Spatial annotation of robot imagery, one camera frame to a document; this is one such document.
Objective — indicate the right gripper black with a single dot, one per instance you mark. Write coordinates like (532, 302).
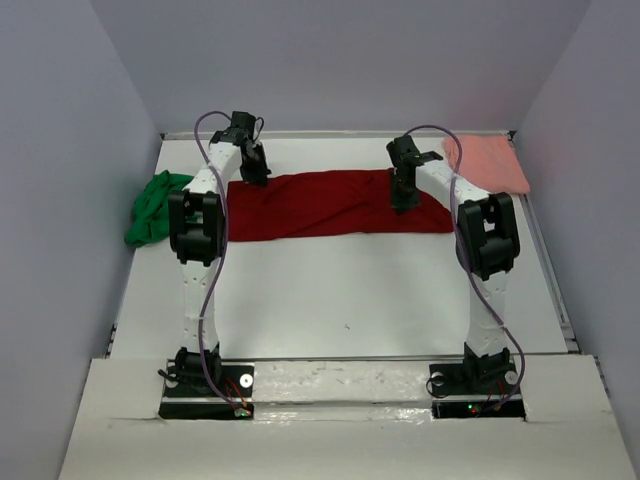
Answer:
(403, 204)

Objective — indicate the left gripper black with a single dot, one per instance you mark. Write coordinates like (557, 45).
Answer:
(258, 177)

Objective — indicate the red t shirt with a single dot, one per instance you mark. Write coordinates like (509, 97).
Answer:
(329, 203)

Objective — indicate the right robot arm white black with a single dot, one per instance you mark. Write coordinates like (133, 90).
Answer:
(487, 244)

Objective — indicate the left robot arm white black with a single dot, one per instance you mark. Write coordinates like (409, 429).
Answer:
(199, 230)

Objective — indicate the pink folded t shirt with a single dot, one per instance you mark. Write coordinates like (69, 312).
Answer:
(490, 163)

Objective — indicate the green t shirt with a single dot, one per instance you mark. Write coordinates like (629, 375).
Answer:
(149, 214)

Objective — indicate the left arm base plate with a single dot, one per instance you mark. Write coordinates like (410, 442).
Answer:
(194, 399)

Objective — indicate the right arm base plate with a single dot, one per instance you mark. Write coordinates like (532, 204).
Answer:
(455, 396)

